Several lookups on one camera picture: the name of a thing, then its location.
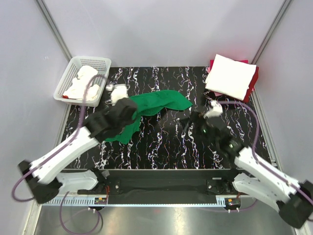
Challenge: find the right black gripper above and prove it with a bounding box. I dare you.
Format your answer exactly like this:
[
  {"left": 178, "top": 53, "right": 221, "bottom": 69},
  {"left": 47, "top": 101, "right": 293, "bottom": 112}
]
[{"left": 179, "top": 110, "right": 219, "bottom": 147}]

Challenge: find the green t shirt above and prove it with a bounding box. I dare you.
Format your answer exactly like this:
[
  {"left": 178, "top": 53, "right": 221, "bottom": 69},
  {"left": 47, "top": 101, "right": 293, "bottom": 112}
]
[{"left": 105, "top": 90, "right": 192, "bottom": 144}]

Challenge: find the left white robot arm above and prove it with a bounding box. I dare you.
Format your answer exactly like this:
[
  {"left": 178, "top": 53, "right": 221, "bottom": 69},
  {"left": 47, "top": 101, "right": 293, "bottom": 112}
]
[{"left": 19, "top": 98, "right": 137, "bottom": 204}]

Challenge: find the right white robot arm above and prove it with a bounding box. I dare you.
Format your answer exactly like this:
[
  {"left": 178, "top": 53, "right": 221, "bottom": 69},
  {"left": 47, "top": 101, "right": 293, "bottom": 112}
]
[{"left": 180, "top": 112, "right": 313, "bottom": 229}]

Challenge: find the white t shirt in basket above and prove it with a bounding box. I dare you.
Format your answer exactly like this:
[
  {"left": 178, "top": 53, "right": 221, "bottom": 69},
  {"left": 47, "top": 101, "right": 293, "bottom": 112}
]
[{"left": 63, "top": 66, "right": 100, "bottom": 101}]

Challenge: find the white plastic basket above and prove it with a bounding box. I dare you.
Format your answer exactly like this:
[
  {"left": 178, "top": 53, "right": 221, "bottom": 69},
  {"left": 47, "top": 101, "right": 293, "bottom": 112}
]
[{"left": 53, "top": 56, "right": 112, "bottom": 107}]

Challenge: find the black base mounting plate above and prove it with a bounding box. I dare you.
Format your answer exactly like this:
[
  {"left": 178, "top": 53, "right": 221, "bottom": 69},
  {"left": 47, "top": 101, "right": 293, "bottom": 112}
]
[{"left": 78, "top": 169, "right": 239, "bottom": 205}]

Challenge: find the folded white t shirt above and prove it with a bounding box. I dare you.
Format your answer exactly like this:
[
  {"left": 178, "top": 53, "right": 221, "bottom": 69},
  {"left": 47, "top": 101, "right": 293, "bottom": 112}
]
[{"left": 205, "top": 54, "right": 257, "bottom": 101}]

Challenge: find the folded red t shirt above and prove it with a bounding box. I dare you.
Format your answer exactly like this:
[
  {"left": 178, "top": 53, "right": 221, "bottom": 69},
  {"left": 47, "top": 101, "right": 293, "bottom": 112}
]
[{"left": 209, "top": 59, "right": 259, "bottom": 103}]

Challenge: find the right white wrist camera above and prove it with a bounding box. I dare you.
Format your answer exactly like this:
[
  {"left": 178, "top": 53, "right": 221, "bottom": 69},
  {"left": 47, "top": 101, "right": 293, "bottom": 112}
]
[{"left": 203, "top": 100, "right": 223, "bottom": 118}]

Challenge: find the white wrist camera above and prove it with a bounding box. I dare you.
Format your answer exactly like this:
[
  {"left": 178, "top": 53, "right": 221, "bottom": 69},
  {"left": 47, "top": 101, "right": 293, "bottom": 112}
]
[
  {"left": 203, "top": 100, "right": 223, "bottom": 118},
  {"left": 106, "top": 84, "right": 129, "bottom": 106}
]

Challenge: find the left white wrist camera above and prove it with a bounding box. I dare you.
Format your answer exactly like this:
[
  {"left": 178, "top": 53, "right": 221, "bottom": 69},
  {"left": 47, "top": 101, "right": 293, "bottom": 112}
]
[{"left": 106, "top": 84, "right": 129, "bottom": 106}]

